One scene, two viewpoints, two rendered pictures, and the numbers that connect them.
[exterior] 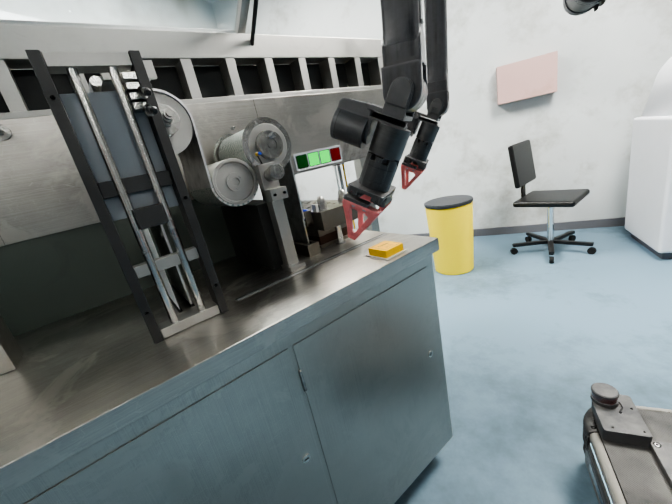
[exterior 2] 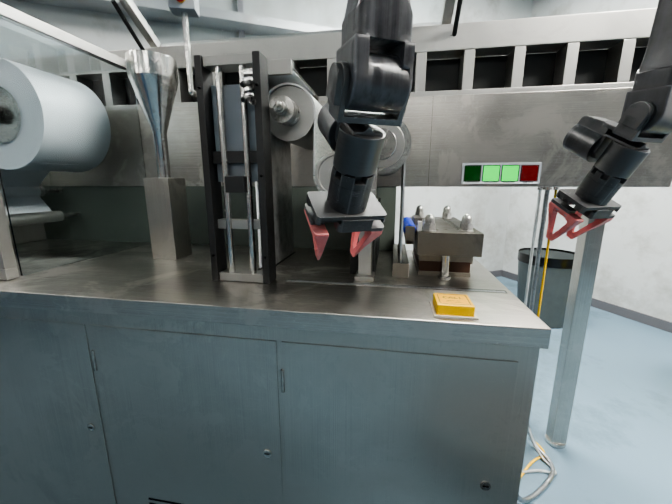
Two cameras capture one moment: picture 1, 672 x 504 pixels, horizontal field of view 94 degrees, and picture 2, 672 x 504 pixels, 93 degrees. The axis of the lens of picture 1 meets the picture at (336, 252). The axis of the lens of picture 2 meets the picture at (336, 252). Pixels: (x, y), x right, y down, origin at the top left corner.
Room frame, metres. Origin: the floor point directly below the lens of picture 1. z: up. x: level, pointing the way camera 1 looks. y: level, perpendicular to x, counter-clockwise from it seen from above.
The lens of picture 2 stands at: (0.23, -0.40, 1.15)
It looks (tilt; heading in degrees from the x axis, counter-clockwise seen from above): 12 degrees down; 44
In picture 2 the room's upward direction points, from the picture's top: straight up
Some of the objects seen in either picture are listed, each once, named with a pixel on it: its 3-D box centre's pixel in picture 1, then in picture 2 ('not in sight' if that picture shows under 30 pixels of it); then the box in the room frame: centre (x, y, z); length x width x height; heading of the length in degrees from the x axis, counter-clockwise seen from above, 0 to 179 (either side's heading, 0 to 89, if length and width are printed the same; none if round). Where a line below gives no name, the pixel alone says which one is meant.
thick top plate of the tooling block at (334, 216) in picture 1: (309, 213); (439, 232); (1.17, 0.07, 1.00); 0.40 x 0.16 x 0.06; 34
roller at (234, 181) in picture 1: (220, 183); (343, 175); (0.97, 0.29, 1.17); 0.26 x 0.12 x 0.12; 34
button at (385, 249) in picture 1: (385, 249); (452, 304); (0.83, -0.14, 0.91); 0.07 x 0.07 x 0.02; 34
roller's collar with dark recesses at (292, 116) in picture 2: (162, 122); (285, 111); (0.78, 0.32, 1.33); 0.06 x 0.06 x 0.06; 34
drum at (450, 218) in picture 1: (451, 235); not in sight; (2.59, -1.02, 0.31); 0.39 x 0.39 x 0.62
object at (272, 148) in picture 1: (269, 144); (381, 144); (0.92, 0.12, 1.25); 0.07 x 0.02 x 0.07; 124
